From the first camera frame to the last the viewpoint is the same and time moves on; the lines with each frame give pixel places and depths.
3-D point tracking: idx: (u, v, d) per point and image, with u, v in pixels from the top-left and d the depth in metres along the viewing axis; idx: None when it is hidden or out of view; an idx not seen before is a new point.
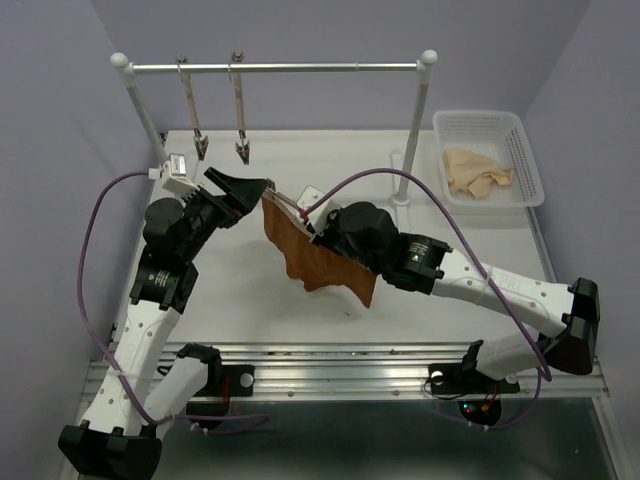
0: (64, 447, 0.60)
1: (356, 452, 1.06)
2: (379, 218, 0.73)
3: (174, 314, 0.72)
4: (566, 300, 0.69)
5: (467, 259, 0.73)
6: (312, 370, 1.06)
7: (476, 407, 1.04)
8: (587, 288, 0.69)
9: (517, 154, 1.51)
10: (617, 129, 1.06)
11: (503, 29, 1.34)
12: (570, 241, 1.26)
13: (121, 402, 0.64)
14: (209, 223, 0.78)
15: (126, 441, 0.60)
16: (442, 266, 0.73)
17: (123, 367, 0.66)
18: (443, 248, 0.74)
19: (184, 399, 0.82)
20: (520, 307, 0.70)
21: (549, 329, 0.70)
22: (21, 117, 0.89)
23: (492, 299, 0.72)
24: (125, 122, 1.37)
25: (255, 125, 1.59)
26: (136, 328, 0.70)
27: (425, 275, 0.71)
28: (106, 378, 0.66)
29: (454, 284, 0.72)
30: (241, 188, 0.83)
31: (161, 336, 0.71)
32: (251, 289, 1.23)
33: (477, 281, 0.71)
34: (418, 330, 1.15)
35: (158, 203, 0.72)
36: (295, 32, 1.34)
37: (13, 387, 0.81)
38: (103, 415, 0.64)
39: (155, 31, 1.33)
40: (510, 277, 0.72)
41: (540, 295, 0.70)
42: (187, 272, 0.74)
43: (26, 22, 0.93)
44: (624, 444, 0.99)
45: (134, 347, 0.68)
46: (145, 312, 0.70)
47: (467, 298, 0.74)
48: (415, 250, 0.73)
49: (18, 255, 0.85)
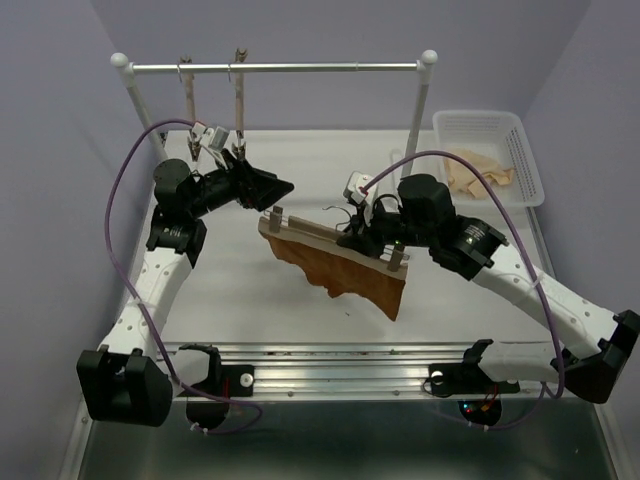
0: (82, 373, 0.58)
1: (357, 452, 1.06)
2: (438, 190, 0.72)
3: (187, 262, 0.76)
4: (609, 325, 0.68)
5: (520, 257, 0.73)
6: (313, 370, 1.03)
7: (476, 407, 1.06)
8: (634, 321, 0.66)
9: (517, 154, 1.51)
10: (617, 129, 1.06)
11: (503, 29, 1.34)
12: (570, 240, 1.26)
13: (140, 328, 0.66)
14: (219, 197, 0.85)
15: (145, 360, 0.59)
16: (494, 256, 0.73)
17: (142, 298, 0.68)
18: (499, 240, 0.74)
19: (187, 379, 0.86)
20: (559, 320, 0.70)
21: (580, 350, 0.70)
22: (21, 116, 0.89)
23: (534, 305, 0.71)
24: (125, 122, 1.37)
25: (256, 125, 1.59)
26: (154, 268, 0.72)
27: (472, 257, 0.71)
28: (125, 310, 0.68)
29: (499, 277, 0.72)
30: (262, 184, 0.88)
31: (176, 277, 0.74)
32: (251, 290, 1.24)
33: (524, 281, 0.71)
34: (417, 331, 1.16)
35: (166, 164, 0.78)
36: (295, 32, 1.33)
37: (14, 386, 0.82)
38: (122, 342, 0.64)
39: (154, 31, 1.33)
40: (559, 289, 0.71)
41: (584, 314, 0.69)
42: (198, 227, 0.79)
43: (26, 22, 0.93)
44: (624, 442, 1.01)
45: (151, 283, 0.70)
46: (162, 255, 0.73)
47: (508, 295, 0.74)
48: (470, 234, 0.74)
49: (19, 255, 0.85)
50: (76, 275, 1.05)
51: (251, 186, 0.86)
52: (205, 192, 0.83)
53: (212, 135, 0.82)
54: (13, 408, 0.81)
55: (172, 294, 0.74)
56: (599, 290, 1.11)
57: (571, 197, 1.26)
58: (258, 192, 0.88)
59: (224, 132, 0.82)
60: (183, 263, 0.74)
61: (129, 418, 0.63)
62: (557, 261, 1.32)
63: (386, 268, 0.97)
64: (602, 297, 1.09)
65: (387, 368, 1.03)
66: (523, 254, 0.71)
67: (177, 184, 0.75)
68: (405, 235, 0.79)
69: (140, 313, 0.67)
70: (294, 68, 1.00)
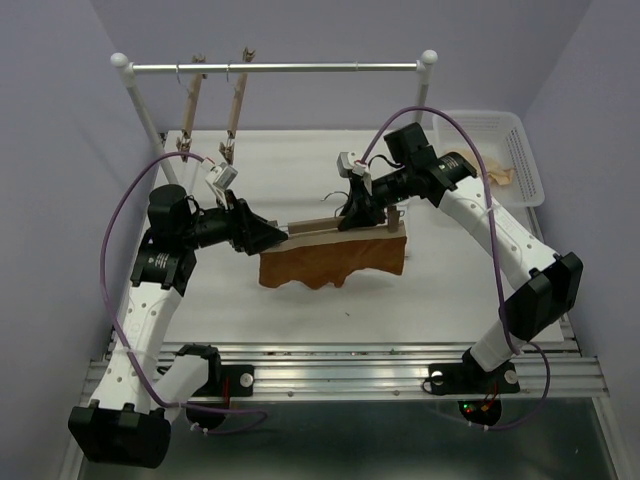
0: (74, 429, 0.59)
1: (355, 452, 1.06)
2: (412, 128, 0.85)
3: (176, 295, 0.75)
4: (547, 259, 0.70)
5: (483, 189, 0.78)
6: (313, 370, 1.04)
7: (476, 407, 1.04)
8: (571, 261, 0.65)
9: (517, 154, 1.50)
10: (615, 130, 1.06)
11: (503, 29, 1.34)
12: (570, 242, 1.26)
13: (129, 379, 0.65)
14: (213, 235, 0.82)
15: (139, 416, 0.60)
16: (460, 184, 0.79)
17: (131, 344, 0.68)
18: (469, 172, 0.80)
19: (188, 393, 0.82)
20: (502, 247, 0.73)
21: (517, 279, 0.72)
22: (21, 116, 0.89)
23: (485, 232, 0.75)
24: (125, 122, 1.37)
25: (256, 125, 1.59)
26: (141, 307, 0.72)
27: (440, 180, 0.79)
28: (113, 358, 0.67)
29: (458, 201, 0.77)
30: (256, 228, 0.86)
31: (164, 314, 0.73)
32: (250, 290, 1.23)
33: (479, 208, 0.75)
34: (417, 330, 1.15)
35: (161, 187, 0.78)
36: (295, 32, 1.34)
37: (13, 386, 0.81)
38: (112, 394, 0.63)
39: (155, 31, 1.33)
40: (510, 222, 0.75)
41: (525, 246, 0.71)
42: (188, 255, 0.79)
43: (26, 22, 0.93)
44: (623, 443, 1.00)
45: (138, 327, 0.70)
46: (147, 293, 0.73)
47: (465, 222, 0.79)
48: (443, 163, 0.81)
49: (19, 256, 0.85)
50: (76, 274, 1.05)
51: (245, 229, 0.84)
52: (199, 227, 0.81)
53: (219, 174, 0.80)
54: (13, 409, 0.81)
55: (162, 332, 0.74)
56: (598, 291, 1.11)
57: (571, 198, 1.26)
58: (250, 233, 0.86)
59: (232, 174, 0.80)
60: (170, 298, 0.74)
61: (129, 460, 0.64)
62: None
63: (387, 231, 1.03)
64: (602, 297, 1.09)
65: (386, 369, 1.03)
66: (484, 184, 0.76)
67: (170, 207, 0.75)
68: (393, 180, 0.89)
69: (128, 362, 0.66)
70: (293, 68, 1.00)
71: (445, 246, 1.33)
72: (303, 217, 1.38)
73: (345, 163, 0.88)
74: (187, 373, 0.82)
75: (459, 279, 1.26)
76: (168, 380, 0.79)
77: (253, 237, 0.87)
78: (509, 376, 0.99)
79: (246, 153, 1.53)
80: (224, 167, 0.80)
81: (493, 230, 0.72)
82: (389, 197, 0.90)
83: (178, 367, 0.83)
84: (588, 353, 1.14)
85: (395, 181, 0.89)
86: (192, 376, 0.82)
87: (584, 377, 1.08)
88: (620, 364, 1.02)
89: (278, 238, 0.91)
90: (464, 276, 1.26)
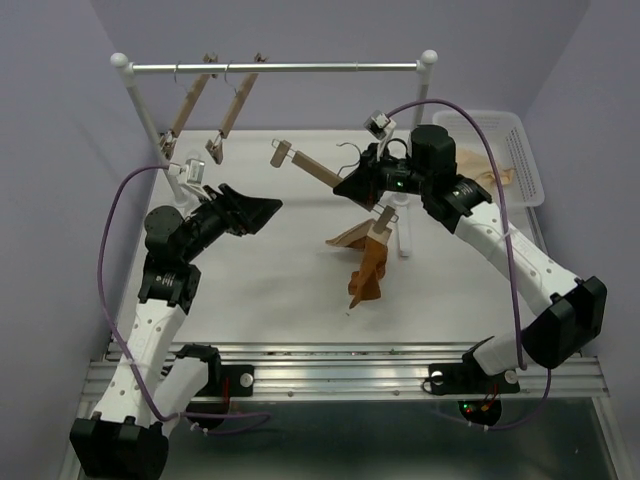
0: (75, 442, 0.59)
1: (356, 452, 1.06)
2: (446, 143, 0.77)
3: (181, 313, 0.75)
4: (567, 284, 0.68)
5: (498, 214, 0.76)
6: (312, 370, 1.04)
7: (476, 407, 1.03)
8: (594, 285, 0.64)
9: (517, 154, 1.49)
10: (615, 131, 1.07)
11: (502, 29, 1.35)
12: (569, 242, 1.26)
13: (132, 392, 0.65)
14: (211, 232, 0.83)
15: (139, 430, 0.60)
16: (474, 210, 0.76)
17: (134, 358, 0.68)
18: (485, 198, 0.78)
19: (188, 397, 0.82)
20: (521, 273, 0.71)
21: (537, 305, 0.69)
22: (20, 116, 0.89)
23: (502, 256, 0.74)
24: (124, 122, 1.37)
25: (257, 125, 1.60)
26: (145, 324, 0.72)
27: (455, 208, 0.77)
28: (117, 372, 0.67)
29: (474, 226, 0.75)
30: (249, 206, 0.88)
31: (170, 331, 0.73)
32: (248, 291, 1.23)
33: (496, 233, 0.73)
34: (417, 330, 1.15)
35: (156, 212, 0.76)
36: (295, 33, 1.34)
37: (14, 386, 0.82)
38: (114, 407, 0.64)
39: (156, 31, 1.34)
40: (528, 246, 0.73)
41: (545, 270, 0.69)
42: (192, 274, 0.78)
43: (27, 24, 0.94)
44: (625, 445, 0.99)
45: (142, 342, 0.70)
46: (153, 309, 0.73)
47: (482, 248, 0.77)
48: (458, 189, 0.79)
49: (20, 256, 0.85)
50: (76, 275, 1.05)
51: (238, 211, 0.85)
52: (197, 230, 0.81)
53: (189, 170, 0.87)
54: (13, 408, 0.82)
55: (167, 347, 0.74)
56: None
57: (571, 198, 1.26)
58: (247, 215, 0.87)
59: (201, 168, 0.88)
60: (175, 315, 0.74)
61: (125, 474, 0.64)
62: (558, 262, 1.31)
63: (372, 232, 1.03)
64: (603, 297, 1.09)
65: (387, 369, 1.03)
66: (500, 208, 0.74)
67: (168, 237, 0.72)
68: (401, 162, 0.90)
69: (132, 376, 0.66)
70: (293, 68, 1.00)
71: (444, 246, 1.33)
72: (303, 217, 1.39)
73: (374, 118, 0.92)
74: (184, 379, 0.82)
75: (458, 278, 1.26)
76: (166, 388, 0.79)
77: (250, 216, 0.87)
78: (509, 376, 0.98)
79: (246, 153, 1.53)
80: (192, 163, 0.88)
81: (510, 256, 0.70)
82: (393, 176, 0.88)
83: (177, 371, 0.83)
84: (588, 353, 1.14)
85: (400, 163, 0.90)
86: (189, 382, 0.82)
87: (584, 377, 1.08)
88: (620, 364, 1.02)
89: (275, 206, 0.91)
90: (466, 278, 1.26)
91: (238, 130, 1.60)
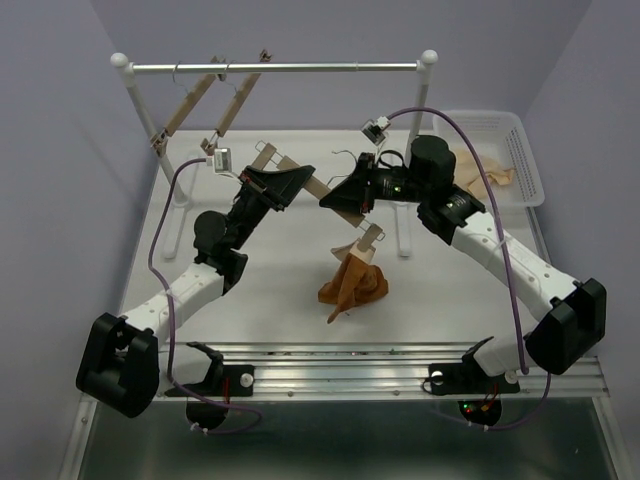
0: (94, 331, 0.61)
1: (356, 452, 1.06)
2: (444, 157, 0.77)
3: (215, 292, 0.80)
4: (567, 288, 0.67)
5: (494, 223, 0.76)
6: (312, 370, 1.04)
7: (476, 407, 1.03)
8: (593, 288, 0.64)
9: (517, 154, 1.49)
10: (614, 131, 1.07)
11: (503, 28, 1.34)
12: (569, 242, 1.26)
13: (159, 313, 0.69)
14: (252, 215, 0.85)
15: (149, 343, 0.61)
16: (470, 220, 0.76)
17: (174, 292, 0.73)
18: (478, 208, 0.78)
19: (182, 377, 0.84)
20: (518, 279, 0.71)
21: (539, 312, 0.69)
22: (20, 116, 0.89)
23: (499, 265, 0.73)
24: (123, 122, 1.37)
25: (256, 125, 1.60)
26: (191, 276, 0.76)
27: (451, 220, 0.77)
28: (155, 297, 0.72)
29: (469, 237, 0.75)
30: (282, 181, 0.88)
31: (209, 290, 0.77)
32: (248, 291, 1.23)
33: (492, 241, 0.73)
34: (416, 329, 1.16)
35: (203, 214, 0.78)
36: (295, 34, 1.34)
37: (13, 387, 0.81)
38: (140, 317, 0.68)
39: (156, 31, 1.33)
40: (524, 252, 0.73)
41: (543, 275, 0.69)
42: (237, 262, 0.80)
43: (26, 24, 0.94)
44: (624, 444, 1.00)
45: (184, 287, 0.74)
46: (201, 268, 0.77)
47: (480, 257, 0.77)
48: (452, 201, 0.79)
49: (19, 257, 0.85)
50: (75, 275, 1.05)
51: (269, 189, 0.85)
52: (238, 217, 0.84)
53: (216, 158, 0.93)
54: (13, 409, 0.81)
55: (200, 302, 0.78)
56: None
57: (571, 198, 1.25)
58: (281, 191, 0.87)
59: (224, 153, 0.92)
60: (220, 280, 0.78)
61: (109, 399, 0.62)
62: (557, 262, 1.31)
63: (356, 249, 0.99)
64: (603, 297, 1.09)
65: (387, 369, 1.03)
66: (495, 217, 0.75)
67: (212, 243, 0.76)
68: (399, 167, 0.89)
69: (165, 302, 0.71)
70: (293, 68, 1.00)
71: (443, 245, 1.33)
72: (304, 217, 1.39)
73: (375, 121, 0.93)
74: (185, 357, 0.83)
75: (459, 278, 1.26)
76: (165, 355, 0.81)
77: (282, 192, 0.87)
78: (509, 376, 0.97)
79: (246, 153, 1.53)
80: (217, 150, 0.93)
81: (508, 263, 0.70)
82: (392, 183, 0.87)
83: (182, 353, 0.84)
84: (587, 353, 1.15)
85: (395, 168, 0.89)
86: (188, 363, 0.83)
87: (583, 378, 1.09)
88: (620, 364, 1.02)
89: (306, 172, 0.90)
90: (466, 278, 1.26)
91: (238, 129, 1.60)
